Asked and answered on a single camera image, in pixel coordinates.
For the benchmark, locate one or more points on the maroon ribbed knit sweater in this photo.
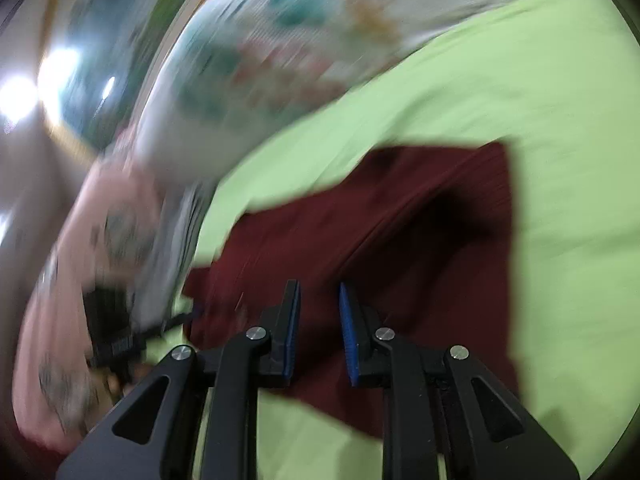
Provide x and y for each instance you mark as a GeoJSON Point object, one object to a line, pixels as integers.
{"type": "Point", "coordinates": [425, 240]}

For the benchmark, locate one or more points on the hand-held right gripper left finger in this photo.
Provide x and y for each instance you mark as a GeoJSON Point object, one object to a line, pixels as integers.
{"type": "Point", "coordinates": [291, 332]}

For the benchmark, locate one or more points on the gold framed landscape picture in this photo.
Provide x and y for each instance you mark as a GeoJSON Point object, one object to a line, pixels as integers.
{"type": "Point", "coordinates": [100, 35]}

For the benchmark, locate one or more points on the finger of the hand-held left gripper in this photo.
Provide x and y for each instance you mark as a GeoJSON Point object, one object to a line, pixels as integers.
{"type": "Point", "coordinates": [170, 324]}

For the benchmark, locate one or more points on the pink quilt with plaid hearts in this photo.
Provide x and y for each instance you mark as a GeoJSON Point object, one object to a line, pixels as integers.
{"type": "Point", "coordinates": [50, 335]}

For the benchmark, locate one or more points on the bright ceiling light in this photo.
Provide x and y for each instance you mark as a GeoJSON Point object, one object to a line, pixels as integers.
{"type": "Point", "coordinates": [60, 77]}
{"type": "Point", "coordinates": [17, 100]}

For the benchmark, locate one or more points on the light green bed sheet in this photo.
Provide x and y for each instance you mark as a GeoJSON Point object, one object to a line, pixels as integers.
{"type": "Point", "coordinates": [575, 210]}

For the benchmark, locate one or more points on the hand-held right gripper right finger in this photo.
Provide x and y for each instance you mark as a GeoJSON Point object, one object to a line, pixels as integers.
{"type": "Point", "coordinates": [349, 335]}

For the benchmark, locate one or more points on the white floral quilt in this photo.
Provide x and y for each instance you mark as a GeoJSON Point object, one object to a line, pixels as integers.
{"type": "Point", "coordinates": [250, 60]}

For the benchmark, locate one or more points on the folded grey cloth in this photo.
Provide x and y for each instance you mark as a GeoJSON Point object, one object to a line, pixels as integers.
{"type": "Point", "coordinates": [170, 260]}

